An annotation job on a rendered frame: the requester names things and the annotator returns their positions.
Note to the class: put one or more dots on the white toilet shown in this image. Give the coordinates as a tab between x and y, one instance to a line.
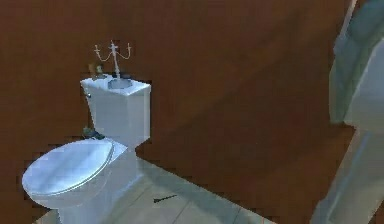
116	110

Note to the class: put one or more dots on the thin black stick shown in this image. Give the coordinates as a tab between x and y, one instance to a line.
164	199

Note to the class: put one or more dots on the white candelabra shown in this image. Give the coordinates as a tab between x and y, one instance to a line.
115	56

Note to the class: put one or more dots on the small dark green object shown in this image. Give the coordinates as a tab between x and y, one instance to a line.
91	133

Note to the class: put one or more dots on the small brown green figurine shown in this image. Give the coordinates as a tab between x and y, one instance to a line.
95	70

